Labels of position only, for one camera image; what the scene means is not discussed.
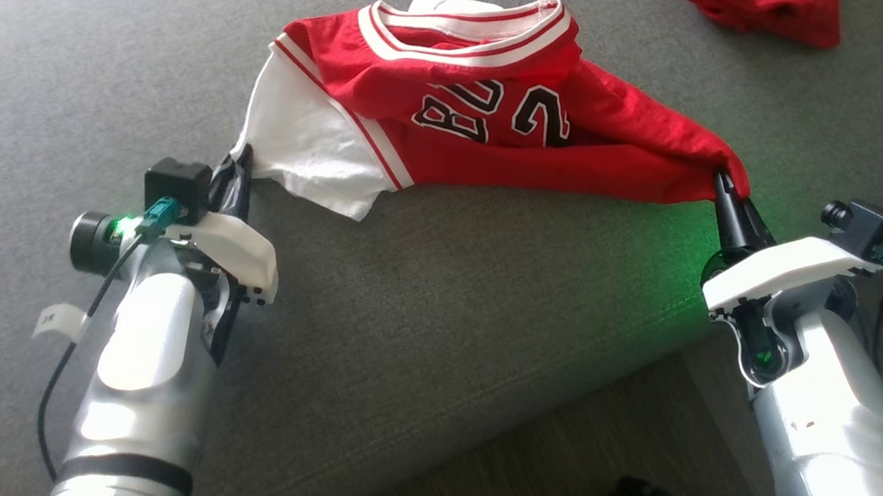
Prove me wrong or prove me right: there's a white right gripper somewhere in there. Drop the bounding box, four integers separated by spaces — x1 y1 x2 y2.
698 163 883 314

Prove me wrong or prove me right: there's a white cable label tag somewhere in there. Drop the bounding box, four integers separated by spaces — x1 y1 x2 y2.
30 302 89 343

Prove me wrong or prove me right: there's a red white basketball jersey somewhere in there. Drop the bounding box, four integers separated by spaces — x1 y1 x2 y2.
223 0 752 226

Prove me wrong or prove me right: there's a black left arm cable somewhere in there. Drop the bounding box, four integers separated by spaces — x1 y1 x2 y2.
29 235 156 484

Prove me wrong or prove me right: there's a teal left camera connector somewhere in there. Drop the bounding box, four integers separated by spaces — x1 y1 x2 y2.
135 197 188 239

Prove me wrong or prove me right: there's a grey fabric sofa seat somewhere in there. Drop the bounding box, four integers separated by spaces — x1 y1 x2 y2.
0 0 883 496

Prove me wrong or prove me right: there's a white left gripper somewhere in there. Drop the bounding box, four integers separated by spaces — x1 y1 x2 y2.
163 144 283 365

